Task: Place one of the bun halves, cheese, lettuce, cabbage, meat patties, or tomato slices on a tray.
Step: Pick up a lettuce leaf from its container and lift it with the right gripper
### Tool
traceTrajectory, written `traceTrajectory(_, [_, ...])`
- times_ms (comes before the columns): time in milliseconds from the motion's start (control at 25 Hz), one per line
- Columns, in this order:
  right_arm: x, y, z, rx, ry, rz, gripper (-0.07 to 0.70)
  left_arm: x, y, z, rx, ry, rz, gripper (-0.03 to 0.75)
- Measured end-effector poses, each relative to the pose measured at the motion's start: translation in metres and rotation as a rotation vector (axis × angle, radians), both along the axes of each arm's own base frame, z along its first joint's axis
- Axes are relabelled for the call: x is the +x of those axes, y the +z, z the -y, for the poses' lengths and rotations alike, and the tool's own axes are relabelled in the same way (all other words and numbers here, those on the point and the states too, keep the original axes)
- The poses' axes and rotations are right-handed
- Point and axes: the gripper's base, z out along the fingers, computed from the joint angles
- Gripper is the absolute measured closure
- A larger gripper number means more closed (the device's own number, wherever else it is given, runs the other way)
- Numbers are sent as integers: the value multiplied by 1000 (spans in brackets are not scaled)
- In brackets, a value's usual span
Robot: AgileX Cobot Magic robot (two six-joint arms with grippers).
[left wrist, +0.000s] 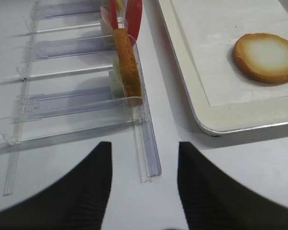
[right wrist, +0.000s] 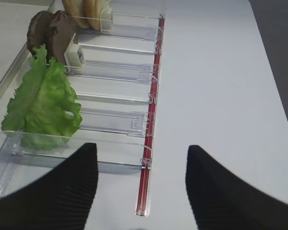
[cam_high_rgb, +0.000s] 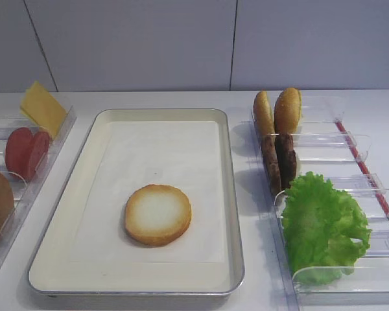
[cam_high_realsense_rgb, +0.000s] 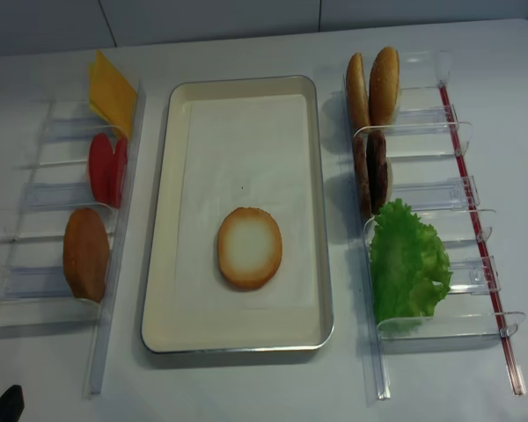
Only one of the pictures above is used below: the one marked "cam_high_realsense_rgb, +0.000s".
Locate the brown meat patty left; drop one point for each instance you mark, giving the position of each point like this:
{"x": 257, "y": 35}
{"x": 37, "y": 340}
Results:
{"x": 362, "y": 176}

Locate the red tomato slice right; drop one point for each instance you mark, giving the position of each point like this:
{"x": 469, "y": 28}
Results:
{"x": 117, "y": 172}

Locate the red tomato slice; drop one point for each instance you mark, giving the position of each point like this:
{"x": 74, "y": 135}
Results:
{"x": 100, "y": 159}
{"x": 117, "y": 172}

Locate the sesame bun half right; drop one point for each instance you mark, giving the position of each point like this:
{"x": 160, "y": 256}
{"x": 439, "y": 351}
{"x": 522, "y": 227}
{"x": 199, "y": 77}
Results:
{"x": 384, "y": 86}

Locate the dark meat patty right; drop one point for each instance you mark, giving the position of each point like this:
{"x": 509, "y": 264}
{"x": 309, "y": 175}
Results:
{"x": 377, "y": 169}

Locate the clear acrylic rack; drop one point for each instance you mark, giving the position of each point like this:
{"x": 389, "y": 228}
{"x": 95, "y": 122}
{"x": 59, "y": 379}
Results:
{"x": 426, "y": 146}
{"x": 35, "y": 298}

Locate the cream metal tray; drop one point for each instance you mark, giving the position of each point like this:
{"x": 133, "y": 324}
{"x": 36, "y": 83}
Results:
{"x": 168, "y": 326}

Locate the clear acrylic rack left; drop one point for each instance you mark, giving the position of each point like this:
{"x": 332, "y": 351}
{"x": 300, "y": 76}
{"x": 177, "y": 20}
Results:
{"x": 35, "y": 298}

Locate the red tomato slice left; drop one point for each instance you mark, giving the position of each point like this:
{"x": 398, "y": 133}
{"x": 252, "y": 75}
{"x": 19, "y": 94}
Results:
{"x": 100, "y": 159}

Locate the brown breaded patty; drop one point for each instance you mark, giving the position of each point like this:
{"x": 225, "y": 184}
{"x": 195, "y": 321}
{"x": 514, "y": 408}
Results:
{"x": 85, "y": 254}

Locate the bun half left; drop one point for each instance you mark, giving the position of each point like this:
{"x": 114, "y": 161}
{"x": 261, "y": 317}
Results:
{"x": 357, "y": 94}

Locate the black object bottom left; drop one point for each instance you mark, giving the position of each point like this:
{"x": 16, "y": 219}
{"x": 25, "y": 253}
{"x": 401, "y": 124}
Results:
{"x": 12, "y": 404}

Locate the toasted bun bottom slice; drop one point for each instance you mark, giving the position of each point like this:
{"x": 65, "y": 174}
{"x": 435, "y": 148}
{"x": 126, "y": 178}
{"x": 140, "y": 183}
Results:
{"x": 249, "y": 248}

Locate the yellow cheese slices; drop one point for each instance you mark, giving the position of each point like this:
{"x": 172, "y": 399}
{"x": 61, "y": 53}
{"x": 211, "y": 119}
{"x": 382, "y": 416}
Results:
{"x": 111, "y": 96}

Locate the green lettuce leaf in rack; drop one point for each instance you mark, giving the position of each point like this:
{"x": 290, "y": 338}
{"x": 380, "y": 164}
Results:
{"x": 410, "y": 268}

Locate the white tray liner paper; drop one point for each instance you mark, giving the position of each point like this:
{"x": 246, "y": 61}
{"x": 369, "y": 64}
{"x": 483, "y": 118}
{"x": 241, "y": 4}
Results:
{"x": 248, "y": 152}

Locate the clear acrylic rack right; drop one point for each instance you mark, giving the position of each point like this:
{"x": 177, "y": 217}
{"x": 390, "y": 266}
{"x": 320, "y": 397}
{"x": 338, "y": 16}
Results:
{"x": 426, "y": 146}

